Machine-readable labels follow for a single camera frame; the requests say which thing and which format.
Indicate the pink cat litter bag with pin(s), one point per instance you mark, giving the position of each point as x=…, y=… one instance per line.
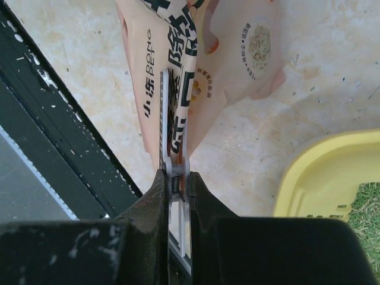
x=216, y=53

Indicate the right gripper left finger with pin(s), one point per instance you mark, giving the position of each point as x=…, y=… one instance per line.
x=131, y=248

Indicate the green cat litter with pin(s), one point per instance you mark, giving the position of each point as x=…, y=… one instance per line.
x=364, y=220

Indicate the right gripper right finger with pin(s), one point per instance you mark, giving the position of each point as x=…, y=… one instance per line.
x=229, y=249

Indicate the yellow litter box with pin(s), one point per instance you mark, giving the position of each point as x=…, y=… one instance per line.
x=323, y=180

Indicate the black bag sealing clip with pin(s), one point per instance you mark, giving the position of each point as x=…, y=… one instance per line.
x=176, y=171

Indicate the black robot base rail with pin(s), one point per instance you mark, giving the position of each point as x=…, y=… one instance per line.
x=41, y=116

